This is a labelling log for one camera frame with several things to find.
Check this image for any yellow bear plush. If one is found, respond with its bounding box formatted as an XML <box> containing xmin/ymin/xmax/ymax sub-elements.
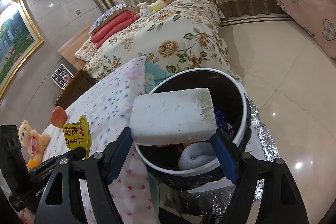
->
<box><xmin>151</xmin><ymin>0</ymin><xmax>176</xmax><ymax>12</ymax></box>

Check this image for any white foam block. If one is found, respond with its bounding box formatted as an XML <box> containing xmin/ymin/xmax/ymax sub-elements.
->
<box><xmin>129</xmin><ymin>88</ymin><xmax>217</xmax><ymax>145</ymax></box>

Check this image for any floral pillow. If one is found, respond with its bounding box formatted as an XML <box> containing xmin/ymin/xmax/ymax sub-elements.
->
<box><xmin>75</xmin><ymin>37</ymin><xmax>97</xmax><ymax>62</ymax></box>

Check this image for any pink heart covered furniture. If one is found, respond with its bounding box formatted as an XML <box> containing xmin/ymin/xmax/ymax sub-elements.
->
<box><xmin>276</xmin><ymin>0</ymin><xmax>335</xmax><ymax>60</ymax></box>

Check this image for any framed landscape painting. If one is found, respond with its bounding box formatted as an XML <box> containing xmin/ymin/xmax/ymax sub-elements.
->
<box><xmin>1</xmin><ymin>0</ymin><xmax>45</xmax><ymax>98</ymax></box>

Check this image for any blue plastic wrapper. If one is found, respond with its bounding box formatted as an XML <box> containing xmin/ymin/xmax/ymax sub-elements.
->
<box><xmin>214</xmin><ymin>108</ymin><xmax>228</xmax><ymax>133</ymax></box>

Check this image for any person's left hand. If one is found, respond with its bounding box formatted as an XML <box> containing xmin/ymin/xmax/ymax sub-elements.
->
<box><xmin>19</xmin><ymin>209</ymin><xmax>35</xmax><ymax>224</ymax></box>

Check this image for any yellow orange toy block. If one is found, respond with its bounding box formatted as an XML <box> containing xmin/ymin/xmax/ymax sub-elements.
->
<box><xmin>27</xmin><ymin>159</ymin><xmax>39</xmax><ymax>169</ymax></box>

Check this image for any white flowered bed sheet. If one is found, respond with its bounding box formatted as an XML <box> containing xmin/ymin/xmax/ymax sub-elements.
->
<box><xmin>41</xmin><ymin>56</ymin><xmax>161</xmax><ymax>224</ymax></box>

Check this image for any folded red blanket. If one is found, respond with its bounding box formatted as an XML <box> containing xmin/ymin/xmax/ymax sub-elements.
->
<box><xmin>91</xmin><ymin>10</ymin><xmax>139</xmax><ymax>49</ymax></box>

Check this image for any teal cloth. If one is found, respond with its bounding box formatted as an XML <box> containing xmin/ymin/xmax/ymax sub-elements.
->
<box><xmin>145</xmin><ymin>61</ymin><xmax>172</xmax><ymax>94</ymax></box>

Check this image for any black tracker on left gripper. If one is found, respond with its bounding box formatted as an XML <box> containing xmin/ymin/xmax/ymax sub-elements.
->
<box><xmin>1</xmin><ymin>125</ymin><xmax>29</xmax><ymax>196</ymax></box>

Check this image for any brown wooden nightstand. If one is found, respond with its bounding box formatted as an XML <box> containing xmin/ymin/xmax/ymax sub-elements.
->
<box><xmin>54</xmin><ymin>69</ymin><xmax>96</xmax><ymax>110</ymax></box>

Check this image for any blue dotted cushion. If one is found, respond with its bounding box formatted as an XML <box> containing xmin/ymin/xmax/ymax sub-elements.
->
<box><xmin>88</xmin><ymin>3</ymin><xmax>134</xmax><ymax>36</ymax></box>

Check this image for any silver foil mat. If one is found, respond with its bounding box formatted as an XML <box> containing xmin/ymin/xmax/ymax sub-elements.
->
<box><xmin>178</xmin><ymin>97</ymin><xmax>280</xmax><ymax>217</ymax></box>

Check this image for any beige teddy bear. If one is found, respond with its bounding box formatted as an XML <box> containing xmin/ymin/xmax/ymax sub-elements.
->
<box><xmin>18</xmin><ymin>120</ymin><xmax>51</xmax><ymax>164</ymax></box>

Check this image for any yellow snack packet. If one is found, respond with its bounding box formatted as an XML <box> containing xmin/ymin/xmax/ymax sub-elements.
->
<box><xmin>62</xmin><ymin>115</ymin><xmax>92</xmax><ymax>159</ymax></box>

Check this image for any red apple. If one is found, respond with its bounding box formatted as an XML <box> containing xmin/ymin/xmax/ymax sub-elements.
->
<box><xmin>50</xmin><ymin>106</ymin><xmax>68</xmax><ymax>128</ymax></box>

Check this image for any wooden headboard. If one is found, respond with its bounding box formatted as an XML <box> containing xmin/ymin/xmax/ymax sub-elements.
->
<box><xmin>58</xmin><ymin>25</ymin><xmax>90</xmax><ymax>70</ymax></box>

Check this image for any white black trash bin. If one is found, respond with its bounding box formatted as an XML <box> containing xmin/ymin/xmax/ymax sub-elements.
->
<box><xmin>135</xmin><ymin>68</ymin><xmax>252</xmax><ymax>190</ymax></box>

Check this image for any black white photo frame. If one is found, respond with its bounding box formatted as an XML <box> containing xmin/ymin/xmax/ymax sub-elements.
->
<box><xmin>51</xmin><ymin>64</ymin><xmax>74</xmax><ymax>90</ymax></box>

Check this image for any white rabbit plush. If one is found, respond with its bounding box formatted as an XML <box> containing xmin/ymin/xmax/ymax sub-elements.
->
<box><xmin>137</xmin><ymin>2</ymin><xmax>156</xmax><ymax>17</ymax></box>

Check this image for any floral bed quilt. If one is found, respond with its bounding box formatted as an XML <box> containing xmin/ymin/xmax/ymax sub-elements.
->
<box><xmin>84</xmin><ymin>0</ymin><xmax>241</xmax><ymax>81</ymax></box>

